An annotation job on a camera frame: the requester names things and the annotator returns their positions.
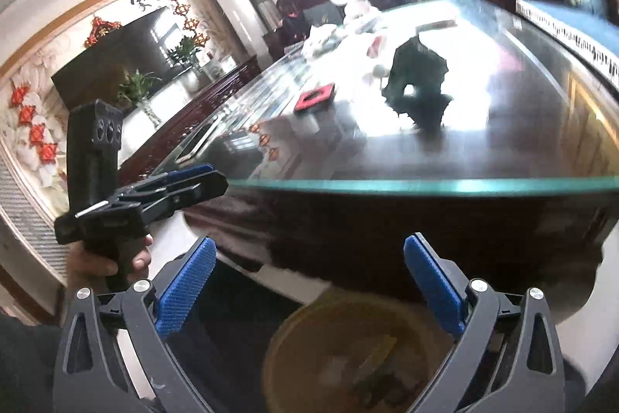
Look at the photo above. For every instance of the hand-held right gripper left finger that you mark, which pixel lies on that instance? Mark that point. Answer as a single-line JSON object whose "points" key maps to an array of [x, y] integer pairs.
{"points": [[186, 285]]}

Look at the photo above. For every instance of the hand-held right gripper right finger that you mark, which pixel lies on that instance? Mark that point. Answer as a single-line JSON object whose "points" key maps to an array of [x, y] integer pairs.
{"points": [[435, 285]]}

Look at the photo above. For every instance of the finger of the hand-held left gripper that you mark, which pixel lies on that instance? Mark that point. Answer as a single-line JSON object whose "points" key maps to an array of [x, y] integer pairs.
{"points": [[183, 197], [193, 173]]}

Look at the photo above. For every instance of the yellow trash bin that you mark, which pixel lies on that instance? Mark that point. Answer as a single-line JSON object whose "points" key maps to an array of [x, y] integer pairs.
{"points": [[300, 335]]}

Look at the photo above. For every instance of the green paper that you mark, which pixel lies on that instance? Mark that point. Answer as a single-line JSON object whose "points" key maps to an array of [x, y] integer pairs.
{"points": [[416, 74]]}

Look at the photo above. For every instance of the person's left forearm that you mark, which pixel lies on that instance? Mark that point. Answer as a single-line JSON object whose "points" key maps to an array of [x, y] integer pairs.
{"points": [[29, 360]]}

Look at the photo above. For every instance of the person's left hand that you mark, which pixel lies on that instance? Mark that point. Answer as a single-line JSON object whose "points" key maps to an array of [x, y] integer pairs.
{"points": [[89, 260]]}

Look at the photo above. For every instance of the carved wooden cabinet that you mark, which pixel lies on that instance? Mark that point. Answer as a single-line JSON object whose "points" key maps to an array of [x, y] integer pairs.
{"points": [[217, 98]]}

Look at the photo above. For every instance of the leafy plant in vase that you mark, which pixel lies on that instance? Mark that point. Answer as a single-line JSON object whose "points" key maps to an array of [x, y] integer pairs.
{"points": [[138, 91]]}

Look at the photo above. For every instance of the black television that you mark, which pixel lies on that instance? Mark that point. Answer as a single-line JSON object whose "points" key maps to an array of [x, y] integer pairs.
{"points": [[111, 64]]}

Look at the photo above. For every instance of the bamboo plant in vase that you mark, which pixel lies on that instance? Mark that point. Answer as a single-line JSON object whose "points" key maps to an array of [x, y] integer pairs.
{"points": [[187, 55]]}

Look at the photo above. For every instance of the red knot ornament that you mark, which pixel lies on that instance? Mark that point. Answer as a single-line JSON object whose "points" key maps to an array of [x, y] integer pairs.
{"points": [[101, 31]]}

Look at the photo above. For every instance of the red black square box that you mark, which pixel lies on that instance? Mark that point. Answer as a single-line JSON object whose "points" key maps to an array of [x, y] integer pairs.
{"points": [[315, 97]]}

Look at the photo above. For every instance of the red knot hanging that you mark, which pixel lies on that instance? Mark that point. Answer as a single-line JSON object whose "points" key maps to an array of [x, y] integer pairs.
{"points": [[186, 11]]}

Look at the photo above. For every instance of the white standing air conditioner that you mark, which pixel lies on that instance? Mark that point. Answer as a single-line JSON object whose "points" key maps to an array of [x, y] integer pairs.
{"points": [[232, 6]]}

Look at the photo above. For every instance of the white crumpled paper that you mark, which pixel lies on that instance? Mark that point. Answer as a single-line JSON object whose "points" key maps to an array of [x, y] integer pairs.
{"points": [[319, 41]]}

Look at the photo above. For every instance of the floral wall mural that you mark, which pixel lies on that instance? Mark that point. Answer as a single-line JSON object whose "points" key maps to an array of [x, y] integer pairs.
{"points": [[29, 103]]}

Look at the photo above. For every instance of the white ribbed wall panel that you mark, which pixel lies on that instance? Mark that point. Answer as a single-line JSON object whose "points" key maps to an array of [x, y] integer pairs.
{"points": [[24, 219]]}

